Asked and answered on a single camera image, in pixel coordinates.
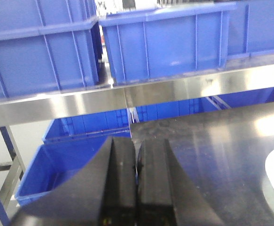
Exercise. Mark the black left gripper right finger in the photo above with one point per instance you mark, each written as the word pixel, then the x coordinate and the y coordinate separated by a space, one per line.
pixel 166 194

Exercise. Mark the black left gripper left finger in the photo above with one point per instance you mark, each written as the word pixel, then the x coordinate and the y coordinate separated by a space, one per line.
pixel 102 193

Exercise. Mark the steel shelf leg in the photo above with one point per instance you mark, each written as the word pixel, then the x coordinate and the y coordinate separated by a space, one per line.
pixel 15 168

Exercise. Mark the blue bin left of table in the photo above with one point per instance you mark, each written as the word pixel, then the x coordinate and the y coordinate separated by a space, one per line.
pixel 55 163

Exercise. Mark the blue bin lower left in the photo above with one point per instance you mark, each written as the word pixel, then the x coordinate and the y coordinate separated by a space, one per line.
pixel 88 125

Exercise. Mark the blue crate upper left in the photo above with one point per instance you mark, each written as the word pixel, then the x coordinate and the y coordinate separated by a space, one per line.
pixel 160 42

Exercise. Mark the blue crate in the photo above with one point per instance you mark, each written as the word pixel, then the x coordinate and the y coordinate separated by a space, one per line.
pixel 251 28
pixel 160 42
pixel 48 45

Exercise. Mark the blue crate far left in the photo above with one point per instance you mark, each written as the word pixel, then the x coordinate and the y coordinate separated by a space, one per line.
pixel 48 45

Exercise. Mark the blue crate upper middle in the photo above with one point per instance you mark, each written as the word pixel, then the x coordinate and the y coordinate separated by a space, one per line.
pixel 251 28

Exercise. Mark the stainless steel shelf rail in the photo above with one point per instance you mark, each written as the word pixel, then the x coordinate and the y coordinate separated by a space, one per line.
pixel 46 106

